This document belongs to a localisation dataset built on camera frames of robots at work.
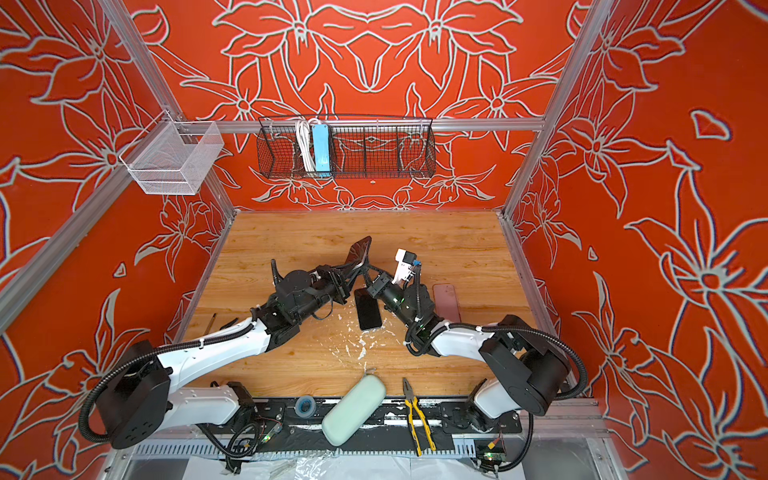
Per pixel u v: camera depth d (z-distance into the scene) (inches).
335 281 26.5
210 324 35.3
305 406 29.5
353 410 28.6
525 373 16.9
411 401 29.3
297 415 28.7
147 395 15.8
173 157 36.1
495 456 26.9
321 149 35.3
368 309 36.9
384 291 27.4
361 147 38.4
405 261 28.0
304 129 34.5
